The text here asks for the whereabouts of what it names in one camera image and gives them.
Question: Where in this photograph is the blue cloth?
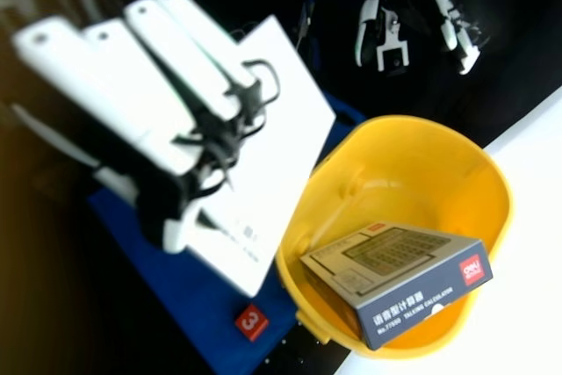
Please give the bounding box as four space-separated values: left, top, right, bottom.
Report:
86 93 368 375

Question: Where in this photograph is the red block with number three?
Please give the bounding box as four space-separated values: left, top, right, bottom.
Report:
234 303 270 343

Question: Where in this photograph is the yellow plastic basket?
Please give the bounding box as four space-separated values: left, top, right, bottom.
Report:
274 114 514 361

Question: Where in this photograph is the white rectangular box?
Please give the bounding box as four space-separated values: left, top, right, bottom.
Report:
184 14 338 299

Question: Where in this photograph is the grey calculator box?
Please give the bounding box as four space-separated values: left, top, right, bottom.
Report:
299 220 494 351

